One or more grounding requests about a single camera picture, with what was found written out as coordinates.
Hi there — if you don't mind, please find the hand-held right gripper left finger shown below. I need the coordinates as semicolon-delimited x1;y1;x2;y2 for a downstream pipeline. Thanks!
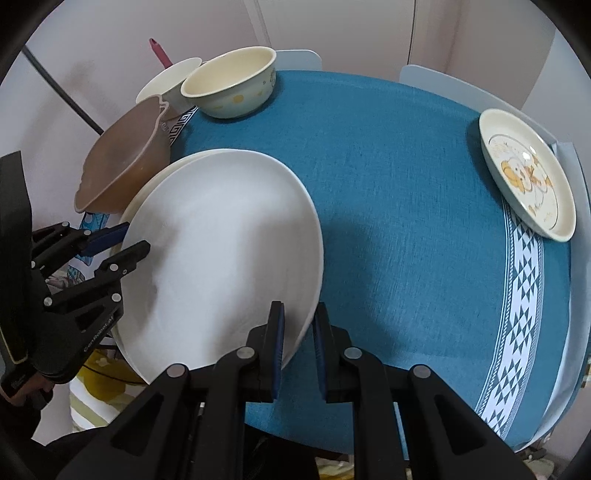
55;301;284;480

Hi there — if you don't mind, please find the small white bowl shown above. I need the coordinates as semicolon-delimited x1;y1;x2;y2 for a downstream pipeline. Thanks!
135;57;204;116

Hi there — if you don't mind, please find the brown bowl with handles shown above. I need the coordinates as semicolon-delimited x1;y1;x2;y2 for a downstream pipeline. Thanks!
75;98;172;214

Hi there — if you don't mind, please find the yellow green striped blanket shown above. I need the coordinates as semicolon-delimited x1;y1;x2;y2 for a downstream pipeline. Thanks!
68;348;155;437

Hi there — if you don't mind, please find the person's left hand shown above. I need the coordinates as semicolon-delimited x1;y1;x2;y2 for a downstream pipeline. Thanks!
0;369;54;411

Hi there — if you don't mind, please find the blue printed mat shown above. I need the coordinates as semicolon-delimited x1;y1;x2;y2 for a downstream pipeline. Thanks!
44;211;122;296

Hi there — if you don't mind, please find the large white plate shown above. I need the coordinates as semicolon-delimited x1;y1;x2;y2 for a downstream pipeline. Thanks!
113;152;324;386

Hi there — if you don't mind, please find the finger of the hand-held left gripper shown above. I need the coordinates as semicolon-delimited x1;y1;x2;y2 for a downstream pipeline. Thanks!
44;240;151;311
32;222;132;269

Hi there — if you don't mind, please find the blue tablecloth with white band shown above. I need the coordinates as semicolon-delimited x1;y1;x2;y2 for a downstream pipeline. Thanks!
161;69;578;453

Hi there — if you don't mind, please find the cream plate with cartoon print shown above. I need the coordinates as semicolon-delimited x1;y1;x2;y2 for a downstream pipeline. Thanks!
478;108;578;243

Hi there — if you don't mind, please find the light blue table cover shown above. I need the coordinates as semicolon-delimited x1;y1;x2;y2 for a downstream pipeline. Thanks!
508;143;591;455

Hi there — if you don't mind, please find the cream bowl with yellow dots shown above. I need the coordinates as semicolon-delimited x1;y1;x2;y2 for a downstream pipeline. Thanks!
180;46;278;120

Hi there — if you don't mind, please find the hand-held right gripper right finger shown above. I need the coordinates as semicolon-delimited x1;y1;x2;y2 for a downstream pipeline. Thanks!
311;302;536;480

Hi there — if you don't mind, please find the black wall cable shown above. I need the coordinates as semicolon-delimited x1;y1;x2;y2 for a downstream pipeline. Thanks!
21;48;105;136

